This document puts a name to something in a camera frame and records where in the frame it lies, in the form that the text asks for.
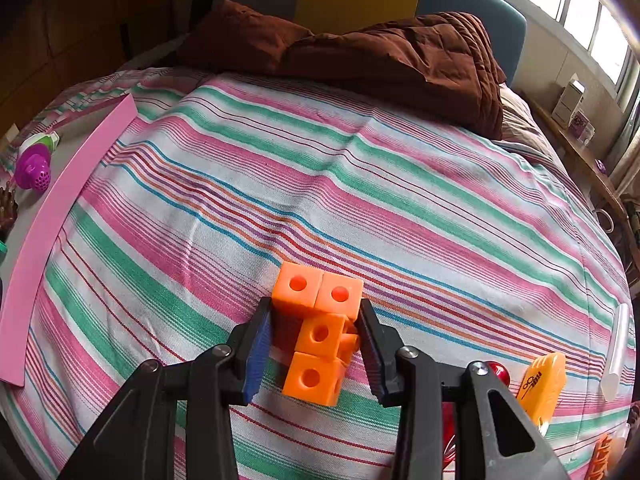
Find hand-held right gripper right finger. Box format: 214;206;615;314
357;298;571;480

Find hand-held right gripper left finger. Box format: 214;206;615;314
57;298;274;480

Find orange block toy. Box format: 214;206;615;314
272;261;364;407

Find orange yellow toy piece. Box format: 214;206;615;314
517;351;568;436

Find pink cardboard tray box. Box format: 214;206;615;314
0;94;138;387

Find dark brown hair claw clip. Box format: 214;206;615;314
0;182;19;233

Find purple plastic scoop toy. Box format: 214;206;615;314
14;143;52;193

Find green white plug-in device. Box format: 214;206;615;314
19;131;61;158

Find translucent glue stick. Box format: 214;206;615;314
600;302;630;402

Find orange ridged plastic toy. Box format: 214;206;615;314
585;432;628;480

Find beige pillow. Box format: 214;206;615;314
500;85;556;156

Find wooden side shelf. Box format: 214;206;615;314
520;90;640;281

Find brown quilt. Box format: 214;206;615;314
177;0;508;141

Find purple small box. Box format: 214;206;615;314
570;110;596;147

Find striped beige curtain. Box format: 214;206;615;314
607;125;640;201

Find white carton box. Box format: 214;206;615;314
551;74;586;128

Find wooden wardrobe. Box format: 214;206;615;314
0;0;201;136

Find white cable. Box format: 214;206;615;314
592;207;616;233

